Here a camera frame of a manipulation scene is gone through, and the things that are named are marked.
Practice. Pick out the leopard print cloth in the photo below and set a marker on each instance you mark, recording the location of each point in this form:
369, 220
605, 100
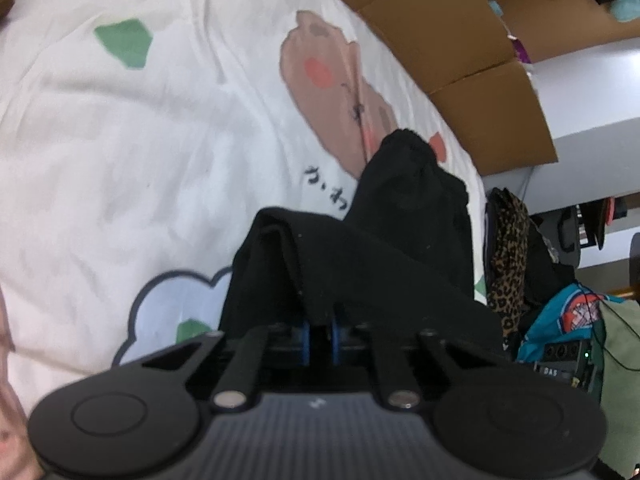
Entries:
507, 270

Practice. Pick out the white printed bed sheet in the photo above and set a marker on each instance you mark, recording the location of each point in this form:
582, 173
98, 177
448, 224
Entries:
150, 135

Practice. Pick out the pale green cloth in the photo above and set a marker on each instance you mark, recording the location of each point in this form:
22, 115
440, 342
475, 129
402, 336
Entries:
620, 400

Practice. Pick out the black bag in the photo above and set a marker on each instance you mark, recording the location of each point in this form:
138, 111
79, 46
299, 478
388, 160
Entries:
542, 270

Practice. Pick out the pale pink cloth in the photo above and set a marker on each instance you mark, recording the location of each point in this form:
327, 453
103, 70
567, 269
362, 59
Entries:
15, 385

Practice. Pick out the brown cardboard box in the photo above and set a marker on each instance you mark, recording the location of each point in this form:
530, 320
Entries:
475, 60

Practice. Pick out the black office chair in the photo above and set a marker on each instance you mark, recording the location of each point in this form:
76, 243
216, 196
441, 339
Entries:
567, 230

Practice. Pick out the teal printed cloth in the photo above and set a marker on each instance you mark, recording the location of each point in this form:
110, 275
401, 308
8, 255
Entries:
555, 320

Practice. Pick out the pink cloth strip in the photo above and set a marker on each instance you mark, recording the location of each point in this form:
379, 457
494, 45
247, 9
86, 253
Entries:
611, 212

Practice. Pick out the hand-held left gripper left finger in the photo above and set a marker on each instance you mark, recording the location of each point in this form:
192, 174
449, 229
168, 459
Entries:
306, 345

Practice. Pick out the purple printed plastic bag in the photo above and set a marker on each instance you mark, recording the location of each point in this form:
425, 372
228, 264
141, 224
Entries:
520, 52

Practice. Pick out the black shorts with bear-print lining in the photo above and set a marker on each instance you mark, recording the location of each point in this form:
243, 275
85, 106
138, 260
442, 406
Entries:
400, 270

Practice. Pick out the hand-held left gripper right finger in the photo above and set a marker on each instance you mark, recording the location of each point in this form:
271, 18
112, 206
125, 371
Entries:
336, 347

